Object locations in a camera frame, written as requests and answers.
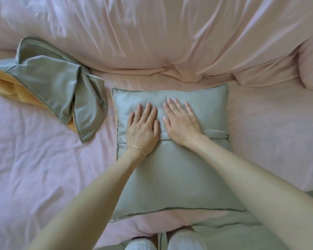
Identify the person's right hand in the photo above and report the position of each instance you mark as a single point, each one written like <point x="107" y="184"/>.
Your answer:
<point x="182" y="124"/>

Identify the person's left hand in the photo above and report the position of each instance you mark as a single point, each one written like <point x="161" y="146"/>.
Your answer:
<point x="142" y="130"/>

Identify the grey-green cushion cover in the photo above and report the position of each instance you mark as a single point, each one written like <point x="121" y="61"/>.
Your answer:
<point x="172" y="174"/>
<point x="54" y="80"/>

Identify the person's right forearm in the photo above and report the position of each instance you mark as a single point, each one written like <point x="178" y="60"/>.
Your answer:
<point x="263" y="192"/>

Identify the person's left forearm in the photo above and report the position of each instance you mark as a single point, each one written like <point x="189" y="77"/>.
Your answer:
<point x="80" y="205"/>

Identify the person's white trousers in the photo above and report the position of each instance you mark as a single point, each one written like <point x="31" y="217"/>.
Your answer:
<point x="185" y="240"/>

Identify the pink duvet with white ruffle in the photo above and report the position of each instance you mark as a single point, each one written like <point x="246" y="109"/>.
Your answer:
<point x="159" y="33"/>

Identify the pink bed sheet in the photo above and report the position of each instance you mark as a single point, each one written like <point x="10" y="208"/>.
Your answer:
<point x="41" y="166"/>

